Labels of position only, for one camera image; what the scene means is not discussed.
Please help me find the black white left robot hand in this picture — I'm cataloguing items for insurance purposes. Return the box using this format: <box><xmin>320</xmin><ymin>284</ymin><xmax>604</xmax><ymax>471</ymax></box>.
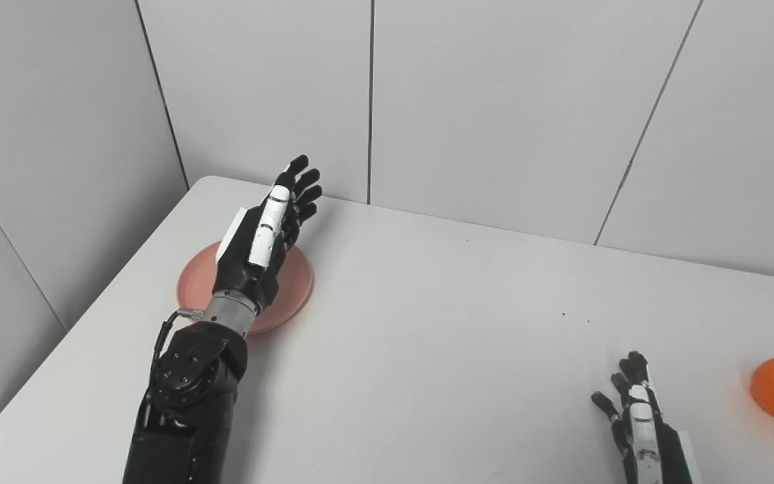
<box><xmin>212</xmin><ymin>155</ymin><xmax>324</xmax><ymax>313</ymax></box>

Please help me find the pink round plate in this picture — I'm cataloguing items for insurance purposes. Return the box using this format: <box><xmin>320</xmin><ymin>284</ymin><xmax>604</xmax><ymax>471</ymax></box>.
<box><xmin>176</xmin><ymin>241</ymin><xmax>315</xmax><ymax>335</ymax></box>

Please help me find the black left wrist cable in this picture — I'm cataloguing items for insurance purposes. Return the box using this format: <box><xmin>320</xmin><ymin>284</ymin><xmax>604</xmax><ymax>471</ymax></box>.
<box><xmin>149</xmin><ymin>308</ymin><xmax>205</xmax><ymax>411</ymax></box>

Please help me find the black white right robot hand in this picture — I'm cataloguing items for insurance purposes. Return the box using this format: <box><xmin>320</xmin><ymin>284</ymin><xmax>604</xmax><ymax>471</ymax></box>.
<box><xmin>591</xmin><ymin>350</ymin><xmax>702</xmax><ymax>484</ymax></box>

